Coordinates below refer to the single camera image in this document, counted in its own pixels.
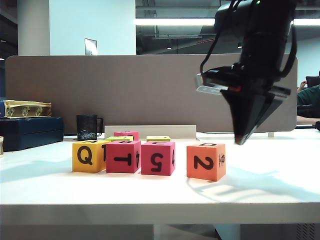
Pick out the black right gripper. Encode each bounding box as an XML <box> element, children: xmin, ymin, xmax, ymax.
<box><xmin>202</xmin><ymin>64</ymin><xmax>292</xmax><ymax>146</ymax></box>

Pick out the orange block number 2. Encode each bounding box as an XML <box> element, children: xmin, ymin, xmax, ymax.
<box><xmin>186</xmin><ymin>142</ymin><xmax>227</xmax><ymax>182</ymax></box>

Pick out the pink block number 5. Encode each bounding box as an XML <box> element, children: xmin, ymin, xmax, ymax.
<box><xmin>140</xmin><ymin>141</ymin><xmax>176</xmax><ymax>176</ymax></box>

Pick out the pink block 8 and R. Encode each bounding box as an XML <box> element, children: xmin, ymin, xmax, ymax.
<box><xmin>113</xmin><ymin>130</ymin><xmax>140</xmax><ymax>141</ymax></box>

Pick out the pink block letter T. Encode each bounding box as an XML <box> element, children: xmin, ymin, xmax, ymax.
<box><xmin>105</xmin><ymin>140</ymin><xmax>142</xmax><ymax>174</ymax></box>

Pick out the yellow block letter Q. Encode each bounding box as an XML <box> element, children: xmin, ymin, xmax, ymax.
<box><xmin>72</xmin><ymin>140</ymin><xmax>112</xmax><ymax>173</ymax></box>

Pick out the lime green block letter O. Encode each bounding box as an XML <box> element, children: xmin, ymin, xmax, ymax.
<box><xmin>146</xmin><ymin>135</ymin><xmax>171</xmax><ymax>143</ymax></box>

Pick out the person in dark green shirt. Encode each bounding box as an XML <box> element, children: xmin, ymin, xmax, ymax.
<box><xmin>296</xmin><ymin>69</ymin><xmax>320</xmax><ymax>119</ymax></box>

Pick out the black office chair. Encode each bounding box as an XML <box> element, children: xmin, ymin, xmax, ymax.
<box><xmin>306</xmin><ymin>76</ymin><xmax>320</xmax><ymax>88</ymax></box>

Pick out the white ceiling light strip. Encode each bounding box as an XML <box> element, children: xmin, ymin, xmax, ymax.
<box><xmin>135</xmin><ymin>18</ymin><xmax>320</xmax><ymax>27</ymax></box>

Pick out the grey vented cabinet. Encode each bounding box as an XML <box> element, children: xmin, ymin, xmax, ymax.
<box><xmin>239</xmin><ymin>224</ymin><xmax>320</xmax><ymax>240</ymax></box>

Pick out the brown desk divider panel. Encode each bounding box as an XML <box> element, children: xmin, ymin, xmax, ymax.
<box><xmin>4</xmin><ymin>54</ymin><xmax>299</xmax><ymax>133</ymax></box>

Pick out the lime green foam block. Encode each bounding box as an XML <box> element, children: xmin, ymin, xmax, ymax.
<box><xmin>104</xmin><ymin>136</ymin><xmax>135</xmax><ymax>142</ymax></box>

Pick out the black mug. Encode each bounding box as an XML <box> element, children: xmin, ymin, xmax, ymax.
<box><xmin>76</xmin><ymin>114</ymin><xmax>104</xmax><ymax>142</ymax></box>

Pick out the dark blue case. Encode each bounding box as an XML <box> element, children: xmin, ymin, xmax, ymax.
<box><xmin>0</xmin><ymin>116</ymin><xmax>65</xmax><ymax>153</ymax></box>

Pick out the gold ornate box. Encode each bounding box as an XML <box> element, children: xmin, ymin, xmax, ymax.
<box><xmin>4</xmin><ymin>99</ymin><xmax>53</xmax><ymax>119</ymax></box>

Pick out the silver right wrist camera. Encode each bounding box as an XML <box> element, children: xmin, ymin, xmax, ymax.
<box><xmin>194</xmin><ymin>73</ymin><xmax>228</xmax><ymax>95</ymax></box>

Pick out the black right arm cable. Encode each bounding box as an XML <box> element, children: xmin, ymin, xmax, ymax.
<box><xmin>199</xmin><ymin>0</ymin><xmax>238</xmax><ymax>74</ymax></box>

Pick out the grey ceiling air duct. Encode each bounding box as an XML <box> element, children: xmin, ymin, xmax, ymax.
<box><xmin>136</xmin><ymin>24</ymin><xmax>204</xmax><ymax>40</ymax></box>

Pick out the silver wall plate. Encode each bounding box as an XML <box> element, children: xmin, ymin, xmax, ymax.
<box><xmin>84</xmin><ymin>38</ymin><xmax>98</xmax><ymax>56</ymax></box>

